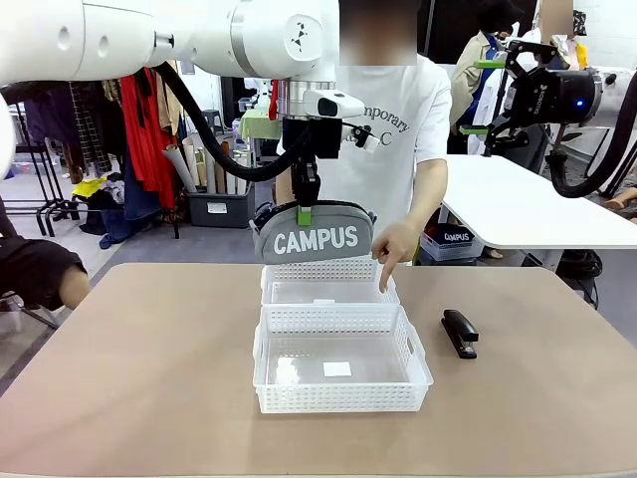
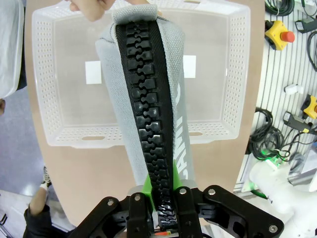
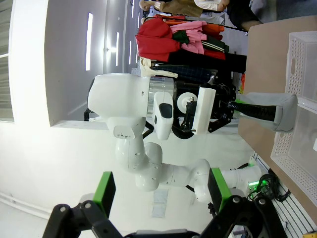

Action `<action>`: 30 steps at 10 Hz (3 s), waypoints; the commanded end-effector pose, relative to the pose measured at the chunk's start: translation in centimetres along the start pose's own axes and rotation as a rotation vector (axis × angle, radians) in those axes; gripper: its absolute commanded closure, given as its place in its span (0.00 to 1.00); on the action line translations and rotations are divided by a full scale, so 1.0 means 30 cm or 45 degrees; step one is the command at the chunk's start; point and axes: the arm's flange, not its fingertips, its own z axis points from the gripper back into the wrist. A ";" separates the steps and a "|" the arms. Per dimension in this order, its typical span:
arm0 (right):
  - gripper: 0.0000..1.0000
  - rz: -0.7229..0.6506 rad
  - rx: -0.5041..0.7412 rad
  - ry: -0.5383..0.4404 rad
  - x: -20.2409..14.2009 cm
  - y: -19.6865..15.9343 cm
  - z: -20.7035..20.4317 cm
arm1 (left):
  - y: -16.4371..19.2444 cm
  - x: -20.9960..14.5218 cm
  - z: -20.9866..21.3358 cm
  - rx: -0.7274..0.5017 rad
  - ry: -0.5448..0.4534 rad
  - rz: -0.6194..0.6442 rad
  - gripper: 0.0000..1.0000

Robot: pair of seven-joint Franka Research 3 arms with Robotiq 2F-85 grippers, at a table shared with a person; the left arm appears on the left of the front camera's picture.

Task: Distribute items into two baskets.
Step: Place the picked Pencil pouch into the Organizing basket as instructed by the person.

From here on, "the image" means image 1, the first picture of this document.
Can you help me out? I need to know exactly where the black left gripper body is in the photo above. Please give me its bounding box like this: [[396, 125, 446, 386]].
[[281, 115, 344, 161]]

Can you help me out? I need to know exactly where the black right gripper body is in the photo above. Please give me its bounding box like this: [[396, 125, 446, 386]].
[[504, 68, 601, 128]]

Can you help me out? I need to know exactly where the grey CAMPUS pouch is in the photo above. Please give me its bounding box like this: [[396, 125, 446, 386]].
[[248, 198, 379, 267]]

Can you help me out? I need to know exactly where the black stapler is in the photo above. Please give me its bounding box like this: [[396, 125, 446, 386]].
[[440, 308, 481, 360]]

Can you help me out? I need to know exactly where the person's left forearm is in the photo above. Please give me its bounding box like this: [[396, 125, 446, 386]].
[[405, 157, 449, 235]]

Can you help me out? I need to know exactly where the person's right forearm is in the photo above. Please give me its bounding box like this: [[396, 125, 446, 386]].
[[275, 168, 296, 207]]

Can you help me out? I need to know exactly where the person's left hand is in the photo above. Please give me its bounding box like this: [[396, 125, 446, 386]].
[[369, 218, 425, 296]]

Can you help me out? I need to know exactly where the beige coat mannequin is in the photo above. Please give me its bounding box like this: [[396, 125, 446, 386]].
[[449, 0, 520, 156]]

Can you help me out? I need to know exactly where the green cloth covered table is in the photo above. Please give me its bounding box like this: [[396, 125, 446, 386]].
[[238, 108, 283, 156]]

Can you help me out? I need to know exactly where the white perforated plastic basket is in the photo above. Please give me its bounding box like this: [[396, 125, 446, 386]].
[[252, 303, 435, 414], [260, 256, 402, 307]]

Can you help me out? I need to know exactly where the person in white T-shirt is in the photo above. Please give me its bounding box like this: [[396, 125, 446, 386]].
[[276, 0, 453, 268]]

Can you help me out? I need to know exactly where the white table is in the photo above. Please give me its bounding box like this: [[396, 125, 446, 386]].
[[439, 152, 637, 250]]

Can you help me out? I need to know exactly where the black storage bin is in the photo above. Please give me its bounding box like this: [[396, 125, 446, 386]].
[[185, 187, 258, 229]]

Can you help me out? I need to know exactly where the tall grey cardboard tube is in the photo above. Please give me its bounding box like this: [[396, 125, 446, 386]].
[[202, 148, 218, 195]]

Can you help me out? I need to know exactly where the skin-coloured mannequin limb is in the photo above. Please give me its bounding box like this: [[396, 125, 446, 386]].
[[603, 187, 637, 221]]

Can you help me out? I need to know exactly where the navy CAMPUS pouch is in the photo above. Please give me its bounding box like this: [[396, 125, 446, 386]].
[[439, 227, 475, 248]]

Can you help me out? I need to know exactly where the slanted grey paper roll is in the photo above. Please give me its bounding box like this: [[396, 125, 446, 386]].
[[163, 146, 199, 194]]

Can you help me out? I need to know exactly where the white storage basket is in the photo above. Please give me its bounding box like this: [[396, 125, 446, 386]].
[[419, 229, 486, 264]]

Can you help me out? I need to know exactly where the beige hanging garment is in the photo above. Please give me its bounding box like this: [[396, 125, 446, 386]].
[[156, 69, 183, 136]]

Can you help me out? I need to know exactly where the red hanging dress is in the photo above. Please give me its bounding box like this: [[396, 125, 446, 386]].
[[118, 69, 178, 209]]

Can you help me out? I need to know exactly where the blue fabric heap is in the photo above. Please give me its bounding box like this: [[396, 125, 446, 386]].
[[98, 196, 153, 250]]

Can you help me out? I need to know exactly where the yellow cloth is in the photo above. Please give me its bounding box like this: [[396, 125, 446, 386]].
[[71, 177, 108, 199]]

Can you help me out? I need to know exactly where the black checked hanging garment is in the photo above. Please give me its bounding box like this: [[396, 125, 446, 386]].
[[67, 79, 126, 175]]

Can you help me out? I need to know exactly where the black metal clothes rack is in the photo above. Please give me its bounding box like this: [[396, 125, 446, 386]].
[[0, 82, 181, 240]]

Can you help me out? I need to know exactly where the crouching person in black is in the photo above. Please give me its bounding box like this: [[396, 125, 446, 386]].
[[0, 232, 92, 313]]

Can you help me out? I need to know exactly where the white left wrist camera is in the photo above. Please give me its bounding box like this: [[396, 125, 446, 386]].
[[302, 89, 382, 153]]

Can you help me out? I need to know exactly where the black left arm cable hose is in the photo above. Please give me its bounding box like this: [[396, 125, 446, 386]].
[[152, 60, 314, 183]]

